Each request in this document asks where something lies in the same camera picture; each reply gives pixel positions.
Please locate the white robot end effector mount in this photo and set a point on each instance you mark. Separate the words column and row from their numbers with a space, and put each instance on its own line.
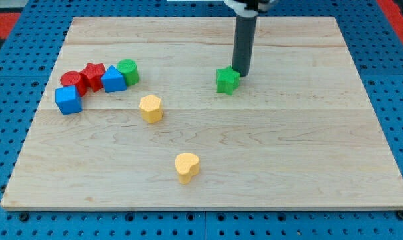
column 250, row 8

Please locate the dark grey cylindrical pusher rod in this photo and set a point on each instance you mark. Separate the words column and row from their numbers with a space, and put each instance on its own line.
column 243, row 44

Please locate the green star block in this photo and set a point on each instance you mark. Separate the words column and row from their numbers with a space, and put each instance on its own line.
column 227, row 80

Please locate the red star block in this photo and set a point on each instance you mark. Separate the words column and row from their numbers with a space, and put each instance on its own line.
column 92, row 74

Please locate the light wooden board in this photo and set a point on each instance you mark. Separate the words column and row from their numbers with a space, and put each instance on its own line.
column 299, row 134

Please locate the yellow hexagon block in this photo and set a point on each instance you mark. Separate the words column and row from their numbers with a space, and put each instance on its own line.
column 151, row 108

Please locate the green cylinder block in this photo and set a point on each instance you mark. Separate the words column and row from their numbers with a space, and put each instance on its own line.
column 129, row 71

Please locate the blue triangular prism block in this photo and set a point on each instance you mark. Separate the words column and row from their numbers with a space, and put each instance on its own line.
column 113, row 80

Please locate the yellow heart block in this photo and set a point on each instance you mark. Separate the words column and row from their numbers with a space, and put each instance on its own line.
column 187, row 165

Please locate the red cylinder block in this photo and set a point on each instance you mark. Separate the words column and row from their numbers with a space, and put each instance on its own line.
column 77, row 79

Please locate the blue cube block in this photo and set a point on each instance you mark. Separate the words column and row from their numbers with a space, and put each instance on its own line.
column 68, row 100

